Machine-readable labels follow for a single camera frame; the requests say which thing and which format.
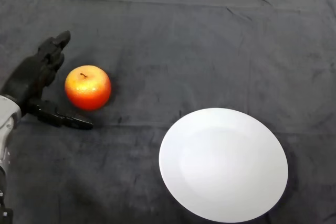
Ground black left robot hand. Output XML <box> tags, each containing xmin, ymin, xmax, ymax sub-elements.
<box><xmin>0</xmin><ymin>30</ymin><xmax>94</xmax><ymax>131</ymax></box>

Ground red yellow apple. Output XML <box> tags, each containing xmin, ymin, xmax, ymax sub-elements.
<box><xmin>64</xmin><ymin>65</ymin><xmax>112</xmax><ymax>111</ymax></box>

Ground white round plate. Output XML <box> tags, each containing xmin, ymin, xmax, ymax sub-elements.
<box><xmin>158</xmin><ymin>107</ymin><xmax>289</xmax><ymax>223</ymax></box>

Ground black cloth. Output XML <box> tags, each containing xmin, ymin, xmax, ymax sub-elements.
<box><xmin>0</xmin><ymin>0</ymin><xmax>336</xmax><ymax>224</ymax></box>

